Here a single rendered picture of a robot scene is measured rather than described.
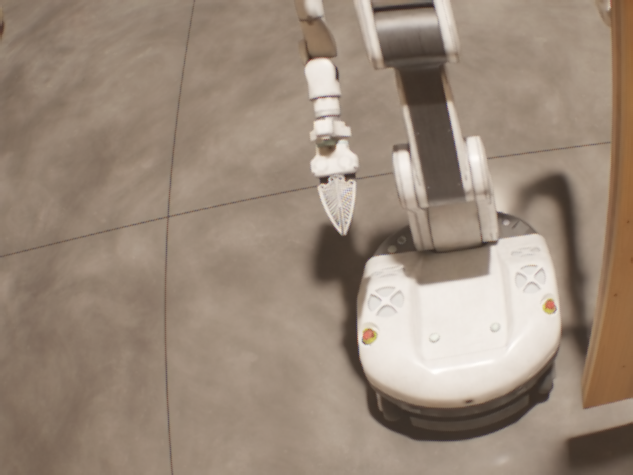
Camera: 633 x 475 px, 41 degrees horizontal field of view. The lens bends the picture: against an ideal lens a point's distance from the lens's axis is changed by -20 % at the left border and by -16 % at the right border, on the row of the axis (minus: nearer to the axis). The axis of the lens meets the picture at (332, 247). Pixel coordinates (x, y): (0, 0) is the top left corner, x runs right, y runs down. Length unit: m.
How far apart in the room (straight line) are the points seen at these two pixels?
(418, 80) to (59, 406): 1.70
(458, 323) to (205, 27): 2.03
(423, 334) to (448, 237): 0.29
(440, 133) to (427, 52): 0.25
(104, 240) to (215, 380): 0.76
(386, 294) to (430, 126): 0.54
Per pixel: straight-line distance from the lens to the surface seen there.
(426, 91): 2.13
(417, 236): 2.64
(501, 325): 2.51
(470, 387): 2.40
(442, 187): 2.26
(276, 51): 3.78
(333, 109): 2.19
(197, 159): 3.48
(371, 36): 2.01
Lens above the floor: 2.47
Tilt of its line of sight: 53 degrees down
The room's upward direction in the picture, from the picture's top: 20 degrees counter-clockwise
